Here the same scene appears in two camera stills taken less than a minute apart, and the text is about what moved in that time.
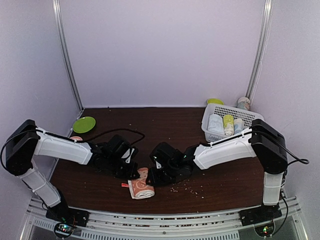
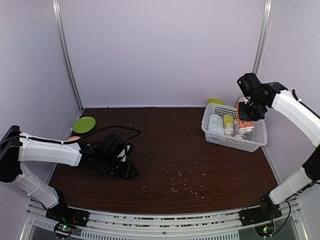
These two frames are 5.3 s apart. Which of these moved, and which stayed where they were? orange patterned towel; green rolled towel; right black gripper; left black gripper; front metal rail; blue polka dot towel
Moved: orange patterned towel; right black gripper
Stayed: left black gripper; front metal rail; green rolled towel; blue polka dot towel
